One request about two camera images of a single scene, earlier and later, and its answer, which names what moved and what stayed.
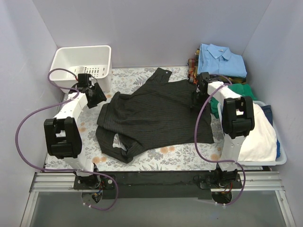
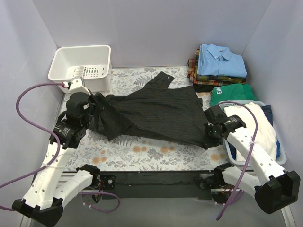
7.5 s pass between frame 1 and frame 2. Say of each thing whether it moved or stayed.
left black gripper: moved
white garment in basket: stayed
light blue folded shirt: stayed
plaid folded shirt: stayed
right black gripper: moved
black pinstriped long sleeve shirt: stayed
